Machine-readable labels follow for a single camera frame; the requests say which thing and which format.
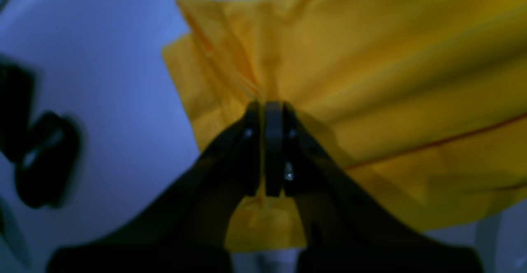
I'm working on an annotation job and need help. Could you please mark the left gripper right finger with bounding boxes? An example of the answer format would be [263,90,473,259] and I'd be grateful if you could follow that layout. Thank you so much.
[282,103,483,273]

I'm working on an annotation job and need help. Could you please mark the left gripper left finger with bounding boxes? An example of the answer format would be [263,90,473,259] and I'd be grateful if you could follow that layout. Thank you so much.
[46,102,260,273]

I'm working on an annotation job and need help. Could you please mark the yellow T-shirt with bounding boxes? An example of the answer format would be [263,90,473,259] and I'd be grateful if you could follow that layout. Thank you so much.
[162,0,527,231]

